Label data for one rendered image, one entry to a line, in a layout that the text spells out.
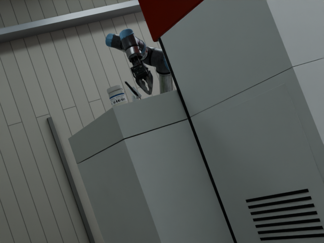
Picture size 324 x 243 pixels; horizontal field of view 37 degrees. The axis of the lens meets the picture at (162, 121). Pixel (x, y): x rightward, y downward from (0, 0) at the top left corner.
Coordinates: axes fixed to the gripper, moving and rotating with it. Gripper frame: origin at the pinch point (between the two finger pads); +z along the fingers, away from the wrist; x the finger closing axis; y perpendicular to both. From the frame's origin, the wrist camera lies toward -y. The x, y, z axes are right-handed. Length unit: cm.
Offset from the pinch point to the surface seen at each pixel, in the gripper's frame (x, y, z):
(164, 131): 3.9, 21.8, 26.9
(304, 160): 53, 51, 64
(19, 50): -144, -189, -160
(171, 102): 11.1, 17.8, 14.5
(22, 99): -156, -190, -111
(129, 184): -19, 25, 43
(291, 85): 59, 60, 39
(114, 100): -10.3, 32.3, 6.9
